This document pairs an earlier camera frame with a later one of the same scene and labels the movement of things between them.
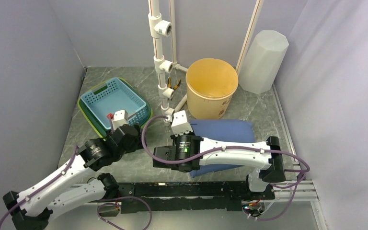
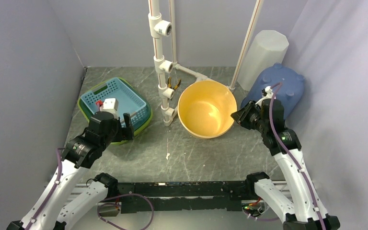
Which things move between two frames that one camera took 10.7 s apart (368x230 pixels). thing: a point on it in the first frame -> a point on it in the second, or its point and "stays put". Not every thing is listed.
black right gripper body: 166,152 -> 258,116
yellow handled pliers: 169,84 stays put
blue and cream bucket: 235,130 -> 290,92
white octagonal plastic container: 261,61 stays put
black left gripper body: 136,144 -> 118,133
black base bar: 224,196 stays put
